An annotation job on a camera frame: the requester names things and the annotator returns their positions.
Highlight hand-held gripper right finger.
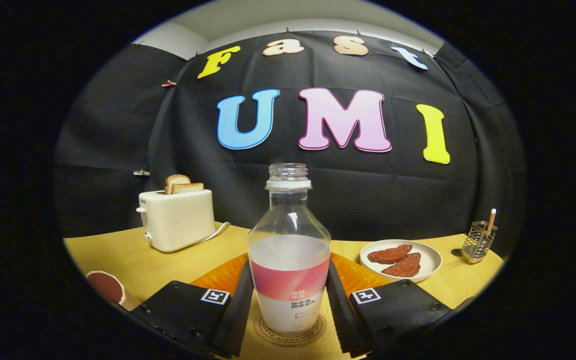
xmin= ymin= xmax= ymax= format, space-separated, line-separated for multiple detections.
xmin=325 ymin=252 xmax=454 ymax=358

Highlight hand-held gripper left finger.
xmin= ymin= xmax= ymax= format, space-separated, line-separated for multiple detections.
xmin=128 ymin=252 xmax=255 ymax=359

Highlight round wooden coaster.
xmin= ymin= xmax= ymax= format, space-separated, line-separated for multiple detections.
xmin=253 ymin=312 xmax=327 ymax=347

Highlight clear plastic juice bottle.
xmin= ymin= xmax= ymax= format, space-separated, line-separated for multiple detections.
xmin=247 ymin=163 xmax=332 ymax=336

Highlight cream cup with wooden handle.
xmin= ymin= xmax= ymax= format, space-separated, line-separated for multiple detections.
xmin=86 ymin=270 xmax=141 ymax=312

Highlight brown meat patty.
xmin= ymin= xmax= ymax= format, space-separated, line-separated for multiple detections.
xmin=367 ymin=244 xmax=414 ymax=265
xmin=381 ymin=252 xmax=422 ymax=278

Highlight white round plate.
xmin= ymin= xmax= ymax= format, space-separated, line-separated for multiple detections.
xmin=359 ymin=239 xmax=443 ymax=283

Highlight cream toaster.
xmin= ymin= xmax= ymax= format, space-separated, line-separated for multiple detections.
xmin=136 ymin=189 xmax=217 ymax=253

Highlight wooden table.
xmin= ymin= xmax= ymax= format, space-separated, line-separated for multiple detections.
xmin=63 ymin=221 xmax=506 ymax=360

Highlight black backdrop cloth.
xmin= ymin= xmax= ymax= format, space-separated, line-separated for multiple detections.
xmin=53 ymin=30 xmax=528 ymax=261

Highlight toast slice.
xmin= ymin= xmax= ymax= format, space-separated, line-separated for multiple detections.
xmin=164 ymin=174 xmax=192 ymax=195
xmin=170 ymin=182 xmax=205 ymax=195

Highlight white toaster cable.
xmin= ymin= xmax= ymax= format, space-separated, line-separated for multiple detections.
xmin=195 ymin=221 xmax=231 ymax=246

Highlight metal wire utensil holder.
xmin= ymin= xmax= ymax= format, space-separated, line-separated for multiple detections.
xmin=461 ymin=220 xmax=499 ymax=264

